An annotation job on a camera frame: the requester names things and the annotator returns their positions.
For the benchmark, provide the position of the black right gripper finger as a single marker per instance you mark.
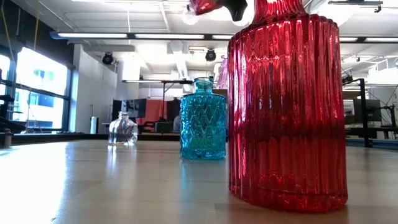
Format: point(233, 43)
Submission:
point(235, 9)

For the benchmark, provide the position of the red small bottle glass vase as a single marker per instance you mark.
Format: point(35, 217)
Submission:
point(203, 5)

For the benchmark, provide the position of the pink tall cone glass vase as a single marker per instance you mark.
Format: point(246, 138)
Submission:
point(223, 74)

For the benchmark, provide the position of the clear round squat glass vase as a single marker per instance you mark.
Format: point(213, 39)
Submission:
point(124, 130)

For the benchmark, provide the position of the black monitor on arm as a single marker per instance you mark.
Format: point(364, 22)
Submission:
point(373, 110)

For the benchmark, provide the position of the white round pendant lamp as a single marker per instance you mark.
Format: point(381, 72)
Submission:
point(244, 22)
point(189, 19)

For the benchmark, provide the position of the black ceiling spotlight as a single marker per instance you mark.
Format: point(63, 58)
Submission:
point(108, 59)
point(210, 55)

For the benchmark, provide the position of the black ceiling track fixture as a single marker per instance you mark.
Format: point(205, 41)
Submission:
point(354, 2)

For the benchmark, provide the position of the teal zigzag pattern glass vase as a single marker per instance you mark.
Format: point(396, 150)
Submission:
point(202, 124)

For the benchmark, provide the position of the red fluted oval glass vase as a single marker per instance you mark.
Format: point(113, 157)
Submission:
point(286, 124)

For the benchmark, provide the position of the person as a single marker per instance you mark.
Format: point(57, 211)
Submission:
point(177, 124)

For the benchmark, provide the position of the red partition panel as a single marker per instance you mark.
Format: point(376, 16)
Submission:
point(154, 110)

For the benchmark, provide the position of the black box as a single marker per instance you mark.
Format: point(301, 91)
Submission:
point(163, 127)

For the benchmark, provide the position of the short ceiling light strip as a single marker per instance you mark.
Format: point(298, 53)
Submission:
point(373, 39)

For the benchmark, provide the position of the dark background monitor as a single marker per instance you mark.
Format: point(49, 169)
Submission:
point(133, 107)

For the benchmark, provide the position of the long ceiling light strip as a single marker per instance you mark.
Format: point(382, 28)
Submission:
point(93, 35)

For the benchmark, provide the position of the white cylinder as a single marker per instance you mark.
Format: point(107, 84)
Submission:
point(94, 126)

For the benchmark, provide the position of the black background desk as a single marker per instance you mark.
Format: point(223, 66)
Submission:
point(385, 128)

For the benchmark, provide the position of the blue grey bar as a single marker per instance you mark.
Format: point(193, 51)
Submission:
point(382, 144)

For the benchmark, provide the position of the large bright window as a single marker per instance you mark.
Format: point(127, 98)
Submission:
point(40, 77)

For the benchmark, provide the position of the narrow bright window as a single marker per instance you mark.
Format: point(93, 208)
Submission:
point(3, 71)

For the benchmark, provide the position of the black equipment stand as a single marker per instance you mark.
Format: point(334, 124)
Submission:
point(6, 124)

